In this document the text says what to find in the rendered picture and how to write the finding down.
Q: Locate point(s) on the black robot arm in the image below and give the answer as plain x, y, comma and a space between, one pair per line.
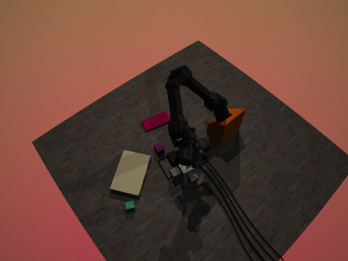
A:
178, 126

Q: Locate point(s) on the small purple cube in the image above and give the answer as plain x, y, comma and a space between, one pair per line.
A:
159, 148

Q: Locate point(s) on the small teal cube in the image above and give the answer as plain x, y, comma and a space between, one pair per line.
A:
129, 205

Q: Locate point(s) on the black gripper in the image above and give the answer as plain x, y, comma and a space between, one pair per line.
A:
172, 156

